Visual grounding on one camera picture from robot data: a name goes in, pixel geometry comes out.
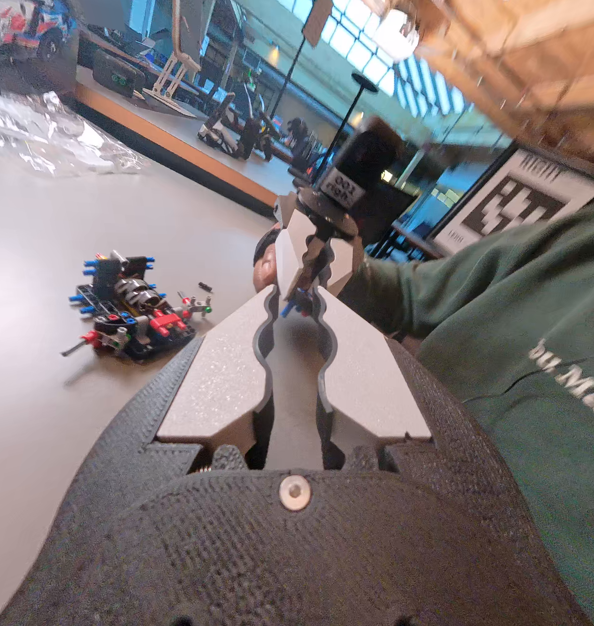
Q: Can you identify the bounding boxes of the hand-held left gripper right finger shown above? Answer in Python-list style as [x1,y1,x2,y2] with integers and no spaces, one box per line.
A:
[316,285,434,455]

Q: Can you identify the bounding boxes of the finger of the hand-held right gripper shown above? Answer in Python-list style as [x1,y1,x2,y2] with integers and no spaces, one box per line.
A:
[275,209,323,301]
[320,237,366,297]

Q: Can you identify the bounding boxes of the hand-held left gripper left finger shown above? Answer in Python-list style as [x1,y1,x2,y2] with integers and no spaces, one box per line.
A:
[156,285,279,455]

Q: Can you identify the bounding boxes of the small black lego arm piece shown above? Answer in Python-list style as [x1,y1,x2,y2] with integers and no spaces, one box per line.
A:
[280,286,313,317]

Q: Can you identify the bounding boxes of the lego car chassis assembly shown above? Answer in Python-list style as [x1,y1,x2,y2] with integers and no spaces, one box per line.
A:
[61,249,200,364]

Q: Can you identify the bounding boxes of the small grey lego pin piece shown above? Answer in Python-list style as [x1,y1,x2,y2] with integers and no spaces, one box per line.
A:
[177,291,214,319]

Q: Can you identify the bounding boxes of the printed lego box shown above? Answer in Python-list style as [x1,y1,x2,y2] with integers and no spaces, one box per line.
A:
[0,0,80,93]

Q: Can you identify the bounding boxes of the person's right hand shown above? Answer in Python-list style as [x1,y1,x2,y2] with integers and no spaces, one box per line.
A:
[253,255,278,291]

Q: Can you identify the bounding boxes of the black pole stand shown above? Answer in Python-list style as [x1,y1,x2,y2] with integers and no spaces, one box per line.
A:
[321,72,379,183]

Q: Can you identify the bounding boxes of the spare gripper device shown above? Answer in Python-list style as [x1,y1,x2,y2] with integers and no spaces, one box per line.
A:
[197,90,279,162]

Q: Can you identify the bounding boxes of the black white tag board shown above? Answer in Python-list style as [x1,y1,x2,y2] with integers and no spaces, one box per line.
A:
[433,147,594,256]

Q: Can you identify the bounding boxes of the orange edged table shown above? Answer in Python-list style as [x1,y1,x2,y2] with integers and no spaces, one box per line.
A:
[74,64,297,207]

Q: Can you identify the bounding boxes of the person's green sweatshirt torso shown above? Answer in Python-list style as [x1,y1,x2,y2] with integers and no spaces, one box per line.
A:
[417,274,594,626]

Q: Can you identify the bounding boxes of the wooden stand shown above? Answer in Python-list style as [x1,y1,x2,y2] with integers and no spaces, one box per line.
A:
[143,0,215,118]

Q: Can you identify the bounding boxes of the black carrying case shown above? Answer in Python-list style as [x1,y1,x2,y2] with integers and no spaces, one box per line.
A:
[92,49,146,97]

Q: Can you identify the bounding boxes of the clear plastic bag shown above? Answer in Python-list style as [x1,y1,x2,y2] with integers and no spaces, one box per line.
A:
[0,90,147,178]

